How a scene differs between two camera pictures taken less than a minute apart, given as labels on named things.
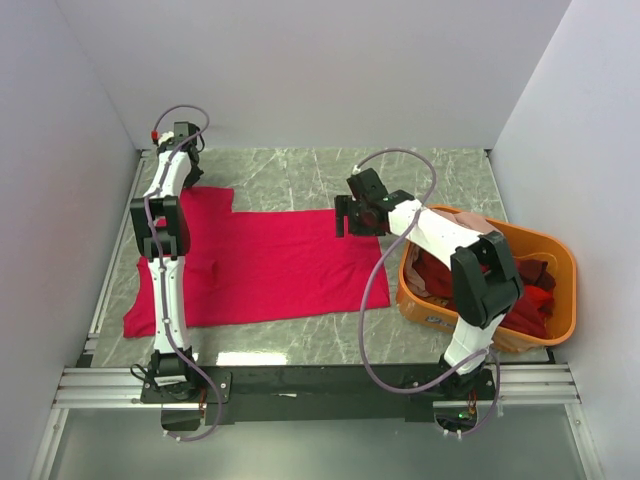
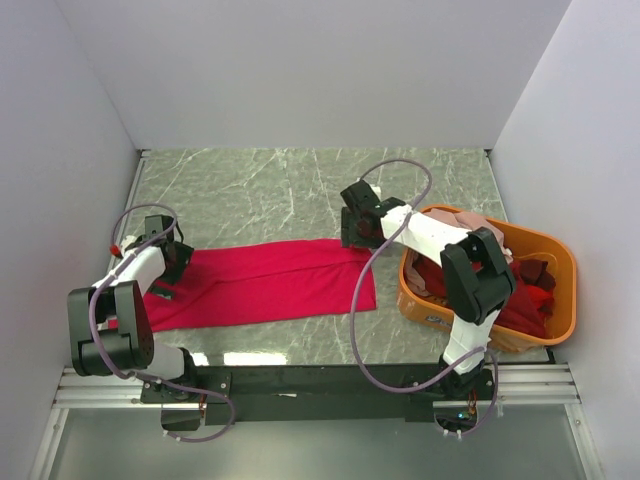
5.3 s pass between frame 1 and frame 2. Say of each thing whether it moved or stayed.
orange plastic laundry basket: stayed
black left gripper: moved
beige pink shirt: stayed
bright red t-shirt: moved
